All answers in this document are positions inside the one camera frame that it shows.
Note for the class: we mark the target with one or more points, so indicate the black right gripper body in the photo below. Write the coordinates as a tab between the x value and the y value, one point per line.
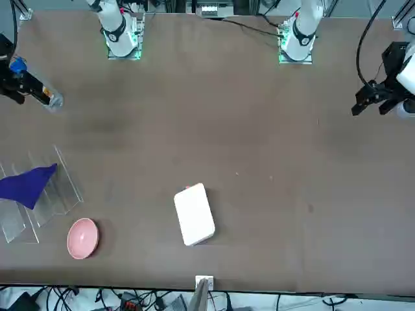
9	82

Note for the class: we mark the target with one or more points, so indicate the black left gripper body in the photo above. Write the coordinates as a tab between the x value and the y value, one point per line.
389	90

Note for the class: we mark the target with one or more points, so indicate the purple cloth towel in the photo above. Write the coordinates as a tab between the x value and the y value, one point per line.
26	186

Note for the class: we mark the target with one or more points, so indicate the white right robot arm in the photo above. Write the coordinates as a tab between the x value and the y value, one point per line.
118	39

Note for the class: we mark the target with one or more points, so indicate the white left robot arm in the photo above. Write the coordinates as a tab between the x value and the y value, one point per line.
301	35

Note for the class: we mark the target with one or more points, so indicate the clear acrylic stepped rack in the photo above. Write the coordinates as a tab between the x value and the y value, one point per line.
61	194

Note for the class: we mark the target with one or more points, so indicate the clear bottle blue cap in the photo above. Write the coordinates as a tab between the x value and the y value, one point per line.
53	102

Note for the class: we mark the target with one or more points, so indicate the pink bowl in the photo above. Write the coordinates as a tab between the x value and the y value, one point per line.
82	238

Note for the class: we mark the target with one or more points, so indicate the white power strip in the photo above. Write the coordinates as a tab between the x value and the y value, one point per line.
212	11

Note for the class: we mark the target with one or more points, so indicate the black power adapter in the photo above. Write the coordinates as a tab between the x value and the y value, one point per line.
22	301

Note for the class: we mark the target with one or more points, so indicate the white mini drawer cabinet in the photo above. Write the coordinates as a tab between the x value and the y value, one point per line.
194	215

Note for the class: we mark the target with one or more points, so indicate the black red connector box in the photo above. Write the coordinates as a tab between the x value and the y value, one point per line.
128	304

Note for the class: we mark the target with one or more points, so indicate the aluminium frame corner bracket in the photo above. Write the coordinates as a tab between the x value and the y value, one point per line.
398	22
26	14

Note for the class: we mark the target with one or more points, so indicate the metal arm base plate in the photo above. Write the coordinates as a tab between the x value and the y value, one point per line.
295	61
124	57

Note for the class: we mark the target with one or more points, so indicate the aluminium camera post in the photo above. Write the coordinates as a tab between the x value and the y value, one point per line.
199	298

